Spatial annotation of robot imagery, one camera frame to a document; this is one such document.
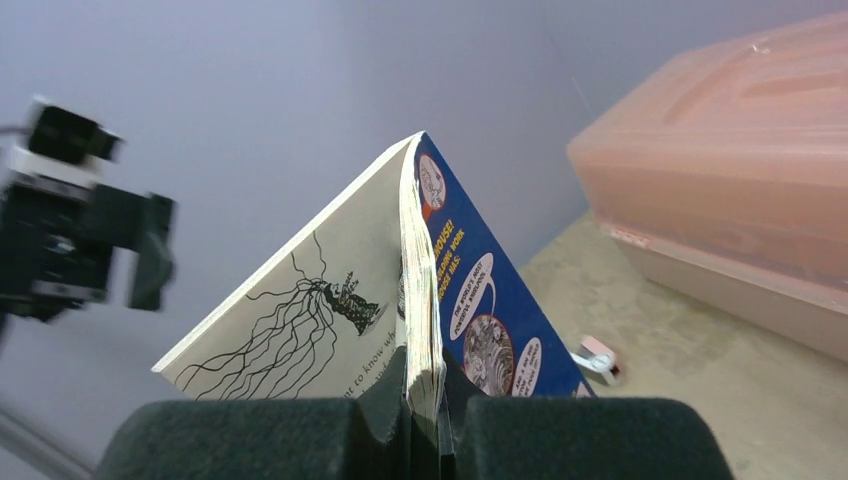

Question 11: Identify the aluminium rail base frame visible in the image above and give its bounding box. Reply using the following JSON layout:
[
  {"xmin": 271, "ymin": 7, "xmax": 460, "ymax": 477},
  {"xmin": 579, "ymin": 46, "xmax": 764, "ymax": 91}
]
[{"xmin": 1, "ymin": 405, "xmax": 95, "ymax": 480}]

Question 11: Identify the translucent orange plastic box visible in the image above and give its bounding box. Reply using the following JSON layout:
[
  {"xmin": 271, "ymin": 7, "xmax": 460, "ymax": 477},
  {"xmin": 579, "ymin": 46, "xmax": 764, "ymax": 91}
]
[{"xmin": 567, "ymin": 12, "xmax": 847, "ymax": 360}]

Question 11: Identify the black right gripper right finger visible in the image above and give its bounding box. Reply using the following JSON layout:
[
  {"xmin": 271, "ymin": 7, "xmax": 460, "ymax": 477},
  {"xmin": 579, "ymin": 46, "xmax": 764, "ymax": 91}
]
[{"xmin": 443, "ymin": 350, "xmax": 734, "ymax": 479}]

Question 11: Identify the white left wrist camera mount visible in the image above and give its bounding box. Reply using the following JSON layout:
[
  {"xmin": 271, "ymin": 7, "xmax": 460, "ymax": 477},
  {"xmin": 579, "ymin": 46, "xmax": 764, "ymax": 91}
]
[{"xmin": 1, "ymin": 95, "xmax": 124, "ymax": 202}]

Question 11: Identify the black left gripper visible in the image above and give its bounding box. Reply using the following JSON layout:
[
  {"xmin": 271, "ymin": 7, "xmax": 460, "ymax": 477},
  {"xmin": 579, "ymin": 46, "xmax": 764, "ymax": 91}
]
[{"xmin": 1, "ymin": 178, "xmax": 177, "ymax": 322}]

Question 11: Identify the blue orange picture book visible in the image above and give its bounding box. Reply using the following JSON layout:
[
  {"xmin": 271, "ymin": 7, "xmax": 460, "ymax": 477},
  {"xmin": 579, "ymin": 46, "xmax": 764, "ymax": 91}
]
[{"xmin": 154, "ymin": 131, "xmax": 593, "ymax": 417}]

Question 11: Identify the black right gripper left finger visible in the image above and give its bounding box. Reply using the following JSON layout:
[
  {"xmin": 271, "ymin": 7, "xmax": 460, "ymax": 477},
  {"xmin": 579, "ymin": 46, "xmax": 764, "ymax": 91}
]
[{"xmin": 94, "ymin": 347, "xmax": 406, "ymax": 479}]

